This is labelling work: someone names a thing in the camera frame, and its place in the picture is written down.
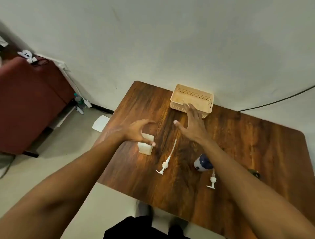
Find person's left hand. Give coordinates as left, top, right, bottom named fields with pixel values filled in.
left=122, top=119, right=156, bottom=148

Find person's right hand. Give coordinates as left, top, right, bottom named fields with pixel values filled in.
left=173, top=103, right=210, bottom=143

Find person's right forearm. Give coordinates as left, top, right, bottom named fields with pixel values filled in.
left=194, top=134, right=315, bottom=239

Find person's left forearm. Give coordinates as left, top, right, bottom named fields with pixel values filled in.
left=0, top=127, right=126, bottom=239

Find small white rectangular bottle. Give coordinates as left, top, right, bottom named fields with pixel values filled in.
left=137, top=134, right=155, bottom=156

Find white pump dispenser with tube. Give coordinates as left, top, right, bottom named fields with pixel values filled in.
left=206, top=169, right=217, bottom=190
left=156, top=139, right=177, bottom=175

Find beige perforated plastic basket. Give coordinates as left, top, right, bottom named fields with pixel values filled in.
left=170, top=84, right=215, bottom=119

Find blue and white bottle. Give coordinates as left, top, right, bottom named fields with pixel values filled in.
left=194, top=154, right=214, bottom=172

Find white flat sheet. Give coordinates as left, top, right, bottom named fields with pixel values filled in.
left=92, top=115, right=111, bottom=132

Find clear plastic water bottle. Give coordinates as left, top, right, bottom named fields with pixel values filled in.
left=74, top=93, right=84, bottom=115

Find person's black trousers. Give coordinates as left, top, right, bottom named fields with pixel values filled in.
left=103, top=215, right=191, bottom=239

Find small dark object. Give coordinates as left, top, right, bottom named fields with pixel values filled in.
left=247, top=169, right=261, bottom=180

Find maroon padded couch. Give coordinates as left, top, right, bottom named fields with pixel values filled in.
left=0, top=56, right=76, bottom=158

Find white handheld controller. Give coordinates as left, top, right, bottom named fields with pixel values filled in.
left=17, top=50, right=38, bottom=64

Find white power strip with cord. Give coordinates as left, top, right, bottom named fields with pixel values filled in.
left=55, top=60, right=92, bottom=108

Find black cable on couch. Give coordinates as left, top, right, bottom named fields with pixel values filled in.
left=31, top=57, right=50, bottom=67

